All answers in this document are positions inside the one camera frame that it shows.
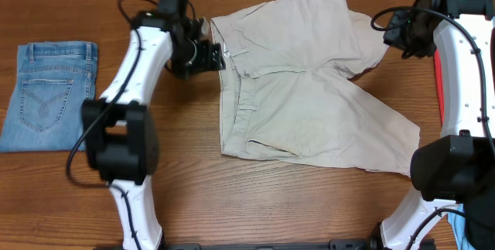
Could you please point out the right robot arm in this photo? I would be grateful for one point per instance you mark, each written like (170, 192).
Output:
(459, 166)

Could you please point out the light blue t-shirt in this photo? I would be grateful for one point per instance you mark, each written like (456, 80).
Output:
(458, 224)

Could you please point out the black garment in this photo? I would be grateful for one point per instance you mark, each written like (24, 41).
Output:
(479, 229)

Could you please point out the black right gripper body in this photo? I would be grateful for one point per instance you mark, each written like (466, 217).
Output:
(414, 38)

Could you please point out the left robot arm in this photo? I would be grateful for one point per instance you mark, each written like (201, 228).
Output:
(119, 134)

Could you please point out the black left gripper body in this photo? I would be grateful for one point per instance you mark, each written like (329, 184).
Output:
(196, 57)

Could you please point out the beige cotton shorts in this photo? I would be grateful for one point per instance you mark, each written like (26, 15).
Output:
(287, 90)

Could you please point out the red t-shirt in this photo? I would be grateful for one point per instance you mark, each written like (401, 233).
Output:
(439, 84)

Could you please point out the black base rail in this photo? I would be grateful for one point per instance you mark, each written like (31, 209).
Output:
(335, 244)

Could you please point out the folded blue denim jeans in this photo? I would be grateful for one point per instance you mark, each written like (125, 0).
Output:
(52, 82)

